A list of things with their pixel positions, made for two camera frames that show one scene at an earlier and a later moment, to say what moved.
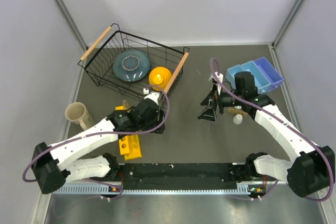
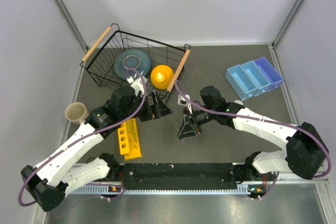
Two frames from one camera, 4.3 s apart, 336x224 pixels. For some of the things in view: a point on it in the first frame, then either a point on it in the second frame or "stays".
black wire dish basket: x=121 y=61 stays
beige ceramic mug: x=77 y=113 stays
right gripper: x=209 y=114 → x=187 y=130
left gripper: x=161 y=115 → x=159 y=108
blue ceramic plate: x=131 y=65 stays
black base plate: x=182 y=176 stays
